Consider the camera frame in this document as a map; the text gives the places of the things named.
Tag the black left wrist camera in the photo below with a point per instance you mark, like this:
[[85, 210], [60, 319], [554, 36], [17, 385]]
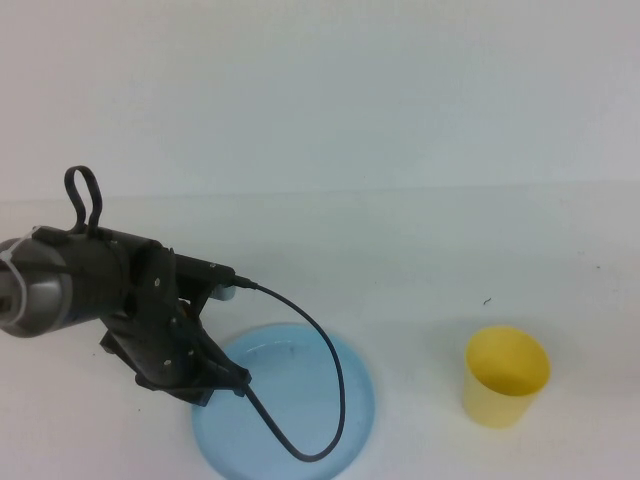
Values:
[[200, 270]]

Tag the light blue round plate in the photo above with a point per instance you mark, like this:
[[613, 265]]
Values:
[[300, 385]]

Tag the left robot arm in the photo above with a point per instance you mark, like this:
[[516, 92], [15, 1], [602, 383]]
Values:
[[45, 285]]

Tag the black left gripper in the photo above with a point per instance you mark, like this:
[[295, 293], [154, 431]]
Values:
[[150, 325]]

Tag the yellow plastic cup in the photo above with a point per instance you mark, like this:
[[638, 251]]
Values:
[[500, 390]]

